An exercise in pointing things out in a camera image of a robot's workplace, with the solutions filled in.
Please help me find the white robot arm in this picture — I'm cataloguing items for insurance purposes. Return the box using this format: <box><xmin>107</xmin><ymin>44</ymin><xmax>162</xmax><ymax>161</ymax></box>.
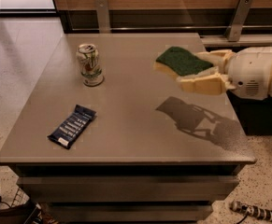
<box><xmin>176</xmin><ymin>47</ymin><xmax>272</xmax><ymax>100</ymax></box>

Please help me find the white and green soda can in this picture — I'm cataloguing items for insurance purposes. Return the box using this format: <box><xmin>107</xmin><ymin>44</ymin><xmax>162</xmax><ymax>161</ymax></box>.
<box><xmin>76</xmin><ymin>44</ymin><xmax>104</xmax><ymax>87</ymax></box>

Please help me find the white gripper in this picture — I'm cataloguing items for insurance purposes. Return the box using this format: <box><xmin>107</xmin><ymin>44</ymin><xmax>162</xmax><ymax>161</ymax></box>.
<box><xmin>176</xmin><ymin>47</ymin><xmax>272</xmax><ymax>100</ymax></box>

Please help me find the grey drawer cabinet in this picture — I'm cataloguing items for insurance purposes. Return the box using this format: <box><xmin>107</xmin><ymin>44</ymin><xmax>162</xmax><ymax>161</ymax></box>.
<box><xmin>0</xmin><ymin>34</ymin><xmax>256</xmax><ymax>224</ymax></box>

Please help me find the green and yellow sponge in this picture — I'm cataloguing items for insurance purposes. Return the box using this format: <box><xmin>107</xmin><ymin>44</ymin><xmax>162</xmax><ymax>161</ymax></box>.
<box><xmin>153</xmin><ymin>47</ymin><xmax>213</xmax><ymax>79</ymax></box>

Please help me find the right metal bracket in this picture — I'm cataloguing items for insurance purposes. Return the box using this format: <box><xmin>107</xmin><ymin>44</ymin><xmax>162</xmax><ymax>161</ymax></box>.
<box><xmin>225</xmin><ymin>0</ymin><xmax>253</xmax><ymax>42</ymax></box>

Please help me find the black and white power strip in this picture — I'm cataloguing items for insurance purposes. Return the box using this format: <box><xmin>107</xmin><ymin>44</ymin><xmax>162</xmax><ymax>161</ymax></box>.
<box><xmin>229</xmin><ymin>201</ymin><xmax>272</xmax><ymax>223</ymax></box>

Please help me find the metal bracket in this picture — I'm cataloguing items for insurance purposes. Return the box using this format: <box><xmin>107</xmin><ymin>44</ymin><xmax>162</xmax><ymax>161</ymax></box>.
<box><xmin>94</xmin><ymin>0</ymin><xmax>111</xmax><ymax>34</ymax></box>
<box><xmin>225</xmin><ymin>0</ymin><xmax>253</xmax><ymax>42</ymax></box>

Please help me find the dark blue rxbar wrapper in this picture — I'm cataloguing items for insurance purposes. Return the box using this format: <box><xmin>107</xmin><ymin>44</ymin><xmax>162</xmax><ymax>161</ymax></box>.
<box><xmin>48</xmin><ymin>105</ymin><xmax>96</xmax><ymax>149</ymax></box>

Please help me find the dark bag with wire basket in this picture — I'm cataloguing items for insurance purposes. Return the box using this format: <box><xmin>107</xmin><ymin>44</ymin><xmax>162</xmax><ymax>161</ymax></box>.
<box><xmin>0</xmin><ymin>196</ymin><xmax>60</xmax><ymax>224</ymax></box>

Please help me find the left metal bracket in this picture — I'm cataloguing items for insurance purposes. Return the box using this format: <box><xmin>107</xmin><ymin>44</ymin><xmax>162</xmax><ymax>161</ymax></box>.
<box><xmin>94</xmin><ymin>0</ymin><xmax>111</xmax><ymax>34</ymax></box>

